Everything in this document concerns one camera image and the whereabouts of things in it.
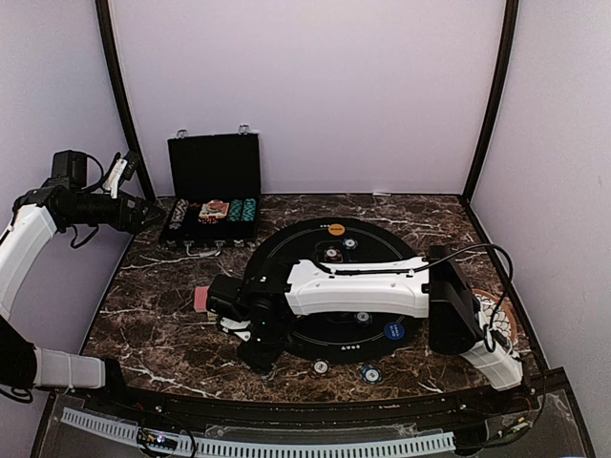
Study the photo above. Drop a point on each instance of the red playing card deck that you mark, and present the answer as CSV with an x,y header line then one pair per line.
x,y
200,299

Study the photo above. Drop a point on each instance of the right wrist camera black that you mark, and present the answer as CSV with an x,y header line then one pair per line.
x,y
223,298

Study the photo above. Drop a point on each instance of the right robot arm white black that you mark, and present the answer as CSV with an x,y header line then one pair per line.
x,y
432,289

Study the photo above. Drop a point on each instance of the black poker chip case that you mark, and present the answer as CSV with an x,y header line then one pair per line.
x,y
207,167

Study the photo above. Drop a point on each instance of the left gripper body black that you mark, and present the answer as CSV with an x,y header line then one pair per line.
x,y
126,225

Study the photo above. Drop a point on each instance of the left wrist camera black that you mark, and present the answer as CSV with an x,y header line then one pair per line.
x,y
70,167

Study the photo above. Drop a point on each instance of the blue green chip stack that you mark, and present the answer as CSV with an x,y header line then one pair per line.
x,y
370,374

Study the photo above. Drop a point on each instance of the black white chips in case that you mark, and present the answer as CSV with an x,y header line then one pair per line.
x,y
178,214

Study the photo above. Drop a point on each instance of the teal chips in case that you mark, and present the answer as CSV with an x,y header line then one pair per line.
x,y
242,210

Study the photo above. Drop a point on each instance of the card box in case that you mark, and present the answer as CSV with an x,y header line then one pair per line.
x,y
213,211

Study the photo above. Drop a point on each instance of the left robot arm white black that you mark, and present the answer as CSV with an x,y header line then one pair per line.
x,y
66,200

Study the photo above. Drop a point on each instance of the round black poker mat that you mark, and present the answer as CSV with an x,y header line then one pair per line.
x,y
336,337

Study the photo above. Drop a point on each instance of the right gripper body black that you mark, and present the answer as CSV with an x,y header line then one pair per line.
x,y
270,343

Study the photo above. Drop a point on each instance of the white cable duct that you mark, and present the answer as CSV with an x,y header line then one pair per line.
x,y
252,442

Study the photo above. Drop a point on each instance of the blue small blind button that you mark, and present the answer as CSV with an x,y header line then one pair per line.
x,y
394,331

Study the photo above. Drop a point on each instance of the floral patterned ceramic plate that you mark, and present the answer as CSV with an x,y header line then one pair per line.
x,y
504,321

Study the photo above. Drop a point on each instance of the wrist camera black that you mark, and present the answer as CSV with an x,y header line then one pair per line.
x,y
70,167
223,298

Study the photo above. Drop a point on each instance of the orange big blind button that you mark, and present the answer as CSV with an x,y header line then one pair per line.
x,y
336,229

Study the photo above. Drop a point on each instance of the red white chip stack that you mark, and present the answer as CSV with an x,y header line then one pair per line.
x,y
320,367

